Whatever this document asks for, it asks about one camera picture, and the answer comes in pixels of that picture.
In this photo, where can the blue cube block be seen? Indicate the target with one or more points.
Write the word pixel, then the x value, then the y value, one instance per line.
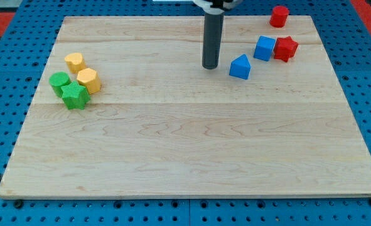
pixel 264 47

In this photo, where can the wooden board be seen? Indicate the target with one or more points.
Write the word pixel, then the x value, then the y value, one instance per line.
pixel 162 126

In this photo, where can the red star block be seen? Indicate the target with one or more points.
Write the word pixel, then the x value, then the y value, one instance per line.
pixel 285 48

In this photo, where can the red cylinder block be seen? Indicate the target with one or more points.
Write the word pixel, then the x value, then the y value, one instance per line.
pixel 279 16

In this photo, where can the yellow hexagon block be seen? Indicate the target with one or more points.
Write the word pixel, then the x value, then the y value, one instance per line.
pixel 89 78

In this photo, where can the blue triangle block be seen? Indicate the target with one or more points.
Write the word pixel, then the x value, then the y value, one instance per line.
pixel 240 67

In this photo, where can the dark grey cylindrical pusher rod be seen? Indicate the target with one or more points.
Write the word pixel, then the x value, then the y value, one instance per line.
pixel 212 35

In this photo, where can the green star block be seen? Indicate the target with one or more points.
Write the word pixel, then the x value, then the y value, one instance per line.
pixel 75 96

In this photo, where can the green cylinder block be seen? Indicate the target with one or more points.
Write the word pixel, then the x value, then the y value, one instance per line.
pixel 57 81

